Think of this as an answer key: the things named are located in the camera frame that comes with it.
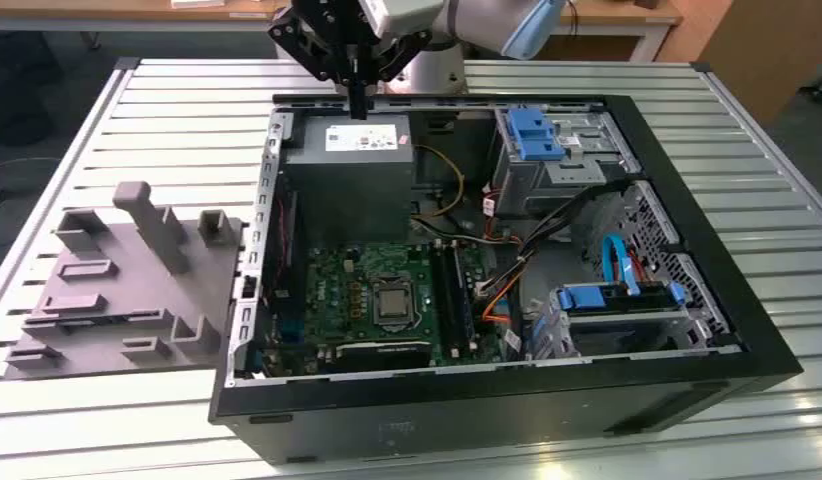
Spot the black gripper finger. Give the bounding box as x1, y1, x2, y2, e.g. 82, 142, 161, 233
267, 7, 360, 121
356, 28, 433, 121

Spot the wooden cabinet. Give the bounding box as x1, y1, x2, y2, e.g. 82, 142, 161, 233
670, 0, 822, 126

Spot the wooden desk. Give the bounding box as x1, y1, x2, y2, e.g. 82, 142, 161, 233
0, 0, 683, 61

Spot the black PC case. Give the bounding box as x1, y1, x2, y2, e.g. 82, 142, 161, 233
207, 92, 804, 466

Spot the silver metal disk bay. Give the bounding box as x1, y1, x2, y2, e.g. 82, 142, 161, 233
549, 284, 743, 359

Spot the blue data cable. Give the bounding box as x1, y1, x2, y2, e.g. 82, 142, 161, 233
600, 233, 643, 296

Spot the blue drive carrier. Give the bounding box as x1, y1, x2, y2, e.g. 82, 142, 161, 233
507, 107, 563, 162

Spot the blue carrier with disk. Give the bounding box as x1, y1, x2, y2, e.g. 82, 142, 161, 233
556, 282, 686, 316

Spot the black cable bundle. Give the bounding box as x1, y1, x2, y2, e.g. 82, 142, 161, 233
476, 182, 636, 301

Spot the yellow wire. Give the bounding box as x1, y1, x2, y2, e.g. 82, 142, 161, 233
409, 144, 467, 219

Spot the black graphics card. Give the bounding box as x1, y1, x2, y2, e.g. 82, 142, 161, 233
333, 339, 432, 371

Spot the grey parts rack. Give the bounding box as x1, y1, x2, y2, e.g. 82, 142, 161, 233
2, 179, 249, 384

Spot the silver CPU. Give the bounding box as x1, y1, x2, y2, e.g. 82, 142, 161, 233
373, 288, 412, 321

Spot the grey power supply unit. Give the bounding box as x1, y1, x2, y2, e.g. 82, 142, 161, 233
276, 113, 416, 246

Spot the black white wire bundle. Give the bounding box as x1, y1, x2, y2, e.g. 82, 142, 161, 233
409, 217, 519, 246

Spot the silver metal drive cage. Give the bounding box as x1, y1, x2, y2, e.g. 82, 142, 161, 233
493, 107, 643, 216

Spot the black chair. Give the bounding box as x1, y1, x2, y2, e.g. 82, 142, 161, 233
0, 29, 58, 146

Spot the metal socket cover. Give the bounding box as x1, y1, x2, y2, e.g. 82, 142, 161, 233
368, 276, 419, 332

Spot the green motherboard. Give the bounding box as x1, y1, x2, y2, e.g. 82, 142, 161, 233
303, 239, 512, 374

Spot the black RAM slot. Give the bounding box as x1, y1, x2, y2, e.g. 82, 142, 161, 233
429, 239, 456, 354

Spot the orange red wire bundle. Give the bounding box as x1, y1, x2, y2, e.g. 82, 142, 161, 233
480, 279, 523, 327

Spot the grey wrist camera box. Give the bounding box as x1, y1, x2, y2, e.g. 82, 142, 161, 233
360, 0, 447, 40

